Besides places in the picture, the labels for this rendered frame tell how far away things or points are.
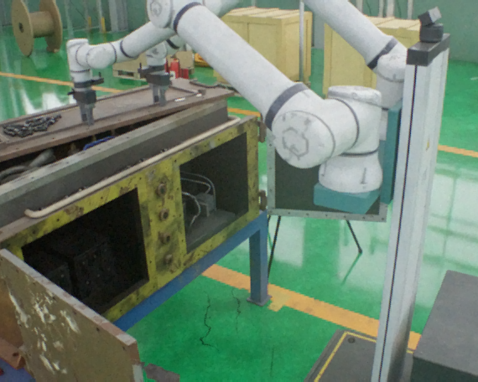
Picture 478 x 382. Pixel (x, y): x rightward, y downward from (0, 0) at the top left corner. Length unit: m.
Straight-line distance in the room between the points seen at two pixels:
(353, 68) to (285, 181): 4.02
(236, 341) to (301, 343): 0.37
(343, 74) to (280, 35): 1.01
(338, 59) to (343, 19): 4.69
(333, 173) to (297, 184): 1.31
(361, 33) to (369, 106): 0.66
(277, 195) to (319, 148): 1.58
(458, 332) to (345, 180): 0.73
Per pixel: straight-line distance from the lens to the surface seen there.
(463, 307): 2.07
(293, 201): 2.88
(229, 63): 1.48
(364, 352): 2.58
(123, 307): 2.28
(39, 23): 12.39
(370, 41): 2.08
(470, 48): 10.74
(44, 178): 1.92
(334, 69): 6.82
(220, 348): 3.06
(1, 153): 2.15
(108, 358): 1.40
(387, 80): 1.90
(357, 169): 1.51
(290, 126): 1.33
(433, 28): 1.64
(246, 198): 2.81
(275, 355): 3.00
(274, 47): 7.24
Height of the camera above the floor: 2.05
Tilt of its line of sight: 25 degrees down
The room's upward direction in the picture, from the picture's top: 1 degrees counter-clockwise
